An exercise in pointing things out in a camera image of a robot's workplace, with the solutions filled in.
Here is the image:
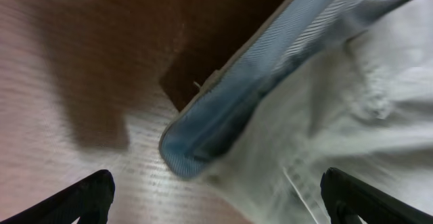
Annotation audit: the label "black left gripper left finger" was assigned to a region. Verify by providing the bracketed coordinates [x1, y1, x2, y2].
[1, 169, 115, 224]

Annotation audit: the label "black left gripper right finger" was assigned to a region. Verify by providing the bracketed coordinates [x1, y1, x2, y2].
[320, 168, 432, 224]

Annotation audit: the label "light khaki shorts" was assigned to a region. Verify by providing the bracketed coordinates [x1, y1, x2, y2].
[159, 0, 432, 223]

